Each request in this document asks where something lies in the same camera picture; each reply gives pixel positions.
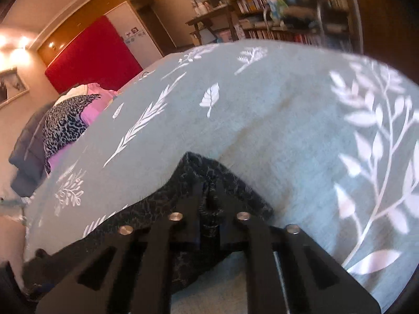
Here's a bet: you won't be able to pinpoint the teal leaf print blanket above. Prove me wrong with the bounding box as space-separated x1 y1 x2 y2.
23 39 419 314

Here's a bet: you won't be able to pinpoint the dark leopard print pants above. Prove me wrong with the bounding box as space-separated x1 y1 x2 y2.
23 151 275 301

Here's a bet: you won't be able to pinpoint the white cloth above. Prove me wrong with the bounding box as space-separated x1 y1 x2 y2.
59 85 90 100

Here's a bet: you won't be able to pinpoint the teal leaf print pillow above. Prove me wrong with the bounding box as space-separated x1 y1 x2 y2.
0 195 34 217

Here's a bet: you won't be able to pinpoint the grey padded headboard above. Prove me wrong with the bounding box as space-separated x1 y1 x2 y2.
8 100 61 197

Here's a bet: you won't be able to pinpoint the wooden wardrobe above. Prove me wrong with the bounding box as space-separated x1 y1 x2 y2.
37 0 164 72

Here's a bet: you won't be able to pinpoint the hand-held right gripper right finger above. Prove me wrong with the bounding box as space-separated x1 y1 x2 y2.
209 183 382 314

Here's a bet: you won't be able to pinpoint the framed photo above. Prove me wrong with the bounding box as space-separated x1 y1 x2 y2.
0 67 29 108

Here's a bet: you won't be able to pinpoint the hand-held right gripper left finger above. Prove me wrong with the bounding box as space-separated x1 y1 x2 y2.
35 183 205 314

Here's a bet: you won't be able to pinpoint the grey leopard print cloth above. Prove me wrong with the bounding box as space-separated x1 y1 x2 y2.
42 94 101 174

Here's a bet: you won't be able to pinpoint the red mattress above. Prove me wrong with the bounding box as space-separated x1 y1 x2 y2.
45 15 144 94

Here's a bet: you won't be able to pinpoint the teal patterned bag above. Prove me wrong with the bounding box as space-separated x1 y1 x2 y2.
267 0 289 19

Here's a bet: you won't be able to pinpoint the wooden desk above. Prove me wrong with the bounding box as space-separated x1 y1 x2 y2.
186 5 243 46

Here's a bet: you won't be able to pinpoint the black chair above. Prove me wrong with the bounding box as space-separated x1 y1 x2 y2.
262 0 351 41

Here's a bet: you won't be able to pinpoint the pink cloth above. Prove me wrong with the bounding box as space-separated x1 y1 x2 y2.
47 83 119 171

